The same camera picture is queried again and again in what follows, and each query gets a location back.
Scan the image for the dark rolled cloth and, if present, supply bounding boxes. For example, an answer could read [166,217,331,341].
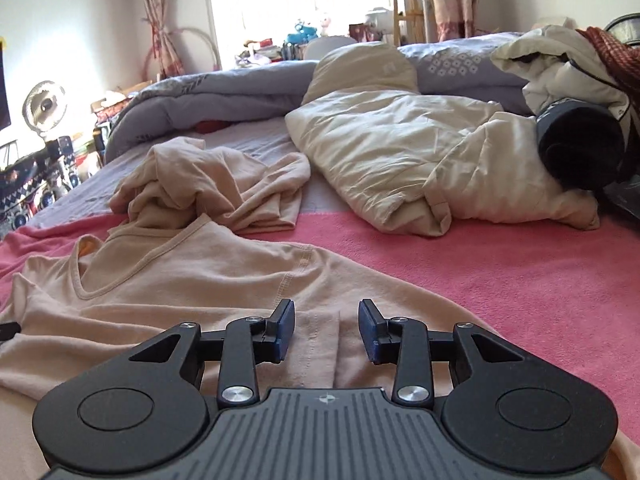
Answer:
[536,97,626,193]

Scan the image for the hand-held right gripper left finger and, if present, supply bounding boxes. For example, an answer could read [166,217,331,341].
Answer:
[127,298,297,406]

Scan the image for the grey leaf-print quilt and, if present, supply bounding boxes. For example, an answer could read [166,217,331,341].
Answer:
[105,57,321,163]

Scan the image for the cardboard tissue box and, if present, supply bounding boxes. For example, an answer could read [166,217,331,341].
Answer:
[90,87,146,121]

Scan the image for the wooden easel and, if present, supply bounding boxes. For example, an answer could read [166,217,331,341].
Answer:
[392,0,426,46]

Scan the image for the black printed bag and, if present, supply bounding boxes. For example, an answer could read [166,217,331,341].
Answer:
[597,110,640,221]

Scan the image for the blue plush toy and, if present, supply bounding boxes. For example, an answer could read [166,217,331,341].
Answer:
[286,19,321,46]

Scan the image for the white chair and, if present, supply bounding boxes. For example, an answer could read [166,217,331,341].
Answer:
[304,35,358,61]

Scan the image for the white hooded jacket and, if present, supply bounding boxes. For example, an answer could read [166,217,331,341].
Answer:
[490,17,636,121]

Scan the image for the white round fan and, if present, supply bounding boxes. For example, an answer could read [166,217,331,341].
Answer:
[22,80,68,138]

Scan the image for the beige pants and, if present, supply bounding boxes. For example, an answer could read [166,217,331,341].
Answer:
[107,136,312,235]

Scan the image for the grey diamond-print pillow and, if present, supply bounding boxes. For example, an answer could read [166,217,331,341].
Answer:
[397,32,541,116]

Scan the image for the black television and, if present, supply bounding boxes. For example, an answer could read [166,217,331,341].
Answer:
[0,45,12,131]

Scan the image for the pink and white hoop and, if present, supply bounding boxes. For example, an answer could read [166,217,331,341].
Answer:
[142,27,223,81]

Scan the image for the pile of windowsill clutter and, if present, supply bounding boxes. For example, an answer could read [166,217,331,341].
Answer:
[235,37,306,68]

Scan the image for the pink tied-back curtain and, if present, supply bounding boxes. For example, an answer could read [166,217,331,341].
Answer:
[135,0,186,81]

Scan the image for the silver black-rimmed container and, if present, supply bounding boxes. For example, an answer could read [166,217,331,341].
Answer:
[602,12,640,46]

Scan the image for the pink blanket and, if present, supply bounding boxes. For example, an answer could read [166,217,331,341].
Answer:
[0,210,640,441]

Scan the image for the dark red gift bag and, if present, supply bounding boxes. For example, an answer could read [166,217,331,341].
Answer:
[349,22,381,43]

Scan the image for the red plaid cloth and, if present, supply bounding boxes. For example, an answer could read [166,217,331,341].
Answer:
[575,25,640,96]

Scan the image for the blue patterned fabric bag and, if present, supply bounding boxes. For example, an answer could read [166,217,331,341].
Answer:
[0,135,108,228]

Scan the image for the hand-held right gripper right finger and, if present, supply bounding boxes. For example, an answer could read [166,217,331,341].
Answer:
[357,298,526,406]

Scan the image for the beige long-sleeve shirt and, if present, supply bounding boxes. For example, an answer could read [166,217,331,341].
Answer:
[0,212,640,480]

